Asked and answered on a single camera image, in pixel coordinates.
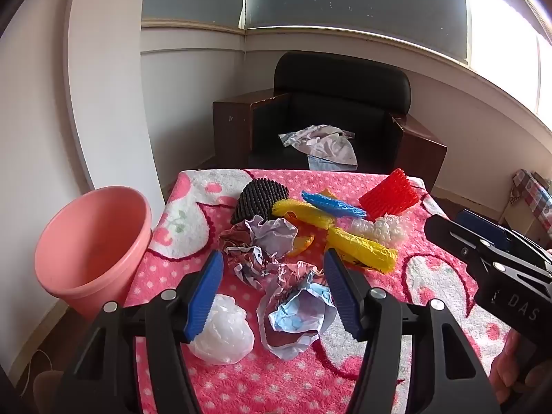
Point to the white plastic bag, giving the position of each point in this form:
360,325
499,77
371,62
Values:
224,332

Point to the grey paper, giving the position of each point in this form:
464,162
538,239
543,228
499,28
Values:
274,235

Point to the yellow foam net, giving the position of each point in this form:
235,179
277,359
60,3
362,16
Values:
362,250
302,213

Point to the red foam net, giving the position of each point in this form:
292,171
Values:
388,194

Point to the clear bubble wrap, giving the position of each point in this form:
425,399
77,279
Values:
379,228

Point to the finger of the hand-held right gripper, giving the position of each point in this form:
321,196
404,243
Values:
481,226
453,235

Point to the white floral cloth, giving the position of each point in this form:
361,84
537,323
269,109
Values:
327,144

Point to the light blue cloth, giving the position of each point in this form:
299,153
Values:
323,164

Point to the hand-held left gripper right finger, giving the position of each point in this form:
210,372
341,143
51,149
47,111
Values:
340,293

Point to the pink printed blanket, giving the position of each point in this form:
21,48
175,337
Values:
431,241

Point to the printed paper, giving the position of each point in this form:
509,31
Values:
248,263

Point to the pink plastic bucket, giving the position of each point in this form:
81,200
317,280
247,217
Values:
86,246

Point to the black leather armchair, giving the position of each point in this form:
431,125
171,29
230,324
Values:
336,95

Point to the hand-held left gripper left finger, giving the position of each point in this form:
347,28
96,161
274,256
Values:
205,297

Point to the blue foam net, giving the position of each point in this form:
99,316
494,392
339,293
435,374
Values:
332,205

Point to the blue pink paper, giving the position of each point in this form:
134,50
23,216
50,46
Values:
297,315

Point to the checkered storage box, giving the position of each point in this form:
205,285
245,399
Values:
532,198

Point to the black foam net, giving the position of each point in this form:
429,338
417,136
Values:
258,198

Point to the person's right hand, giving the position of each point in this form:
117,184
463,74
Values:
504,366

